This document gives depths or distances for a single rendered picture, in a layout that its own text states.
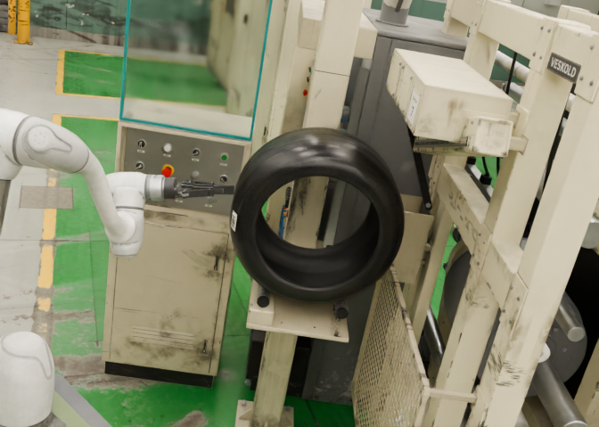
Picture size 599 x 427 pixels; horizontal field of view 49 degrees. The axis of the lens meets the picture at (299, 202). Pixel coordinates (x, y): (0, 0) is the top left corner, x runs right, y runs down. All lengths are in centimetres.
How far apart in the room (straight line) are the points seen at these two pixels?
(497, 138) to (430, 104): 20
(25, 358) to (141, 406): 145
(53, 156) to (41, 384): 59
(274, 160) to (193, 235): 89
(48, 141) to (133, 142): 116
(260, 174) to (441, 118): 63
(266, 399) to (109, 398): 74
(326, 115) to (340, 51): 24
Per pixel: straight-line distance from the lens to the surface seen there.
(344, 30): 239
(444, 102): 184
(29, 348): 186
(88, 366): 346
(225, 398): 332
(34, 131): 176
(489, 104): 187
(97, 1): 1094
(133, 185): 228
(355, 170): 212
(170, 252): 297
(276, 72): 551
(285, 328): 239
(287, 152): 213
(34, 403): 191
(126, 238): 223
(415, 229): 256
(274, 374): 296
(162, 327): 318
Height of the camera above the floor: 209
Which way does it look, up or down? 22 degrees down
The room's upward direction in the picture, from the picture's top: 10 degrees clockwise
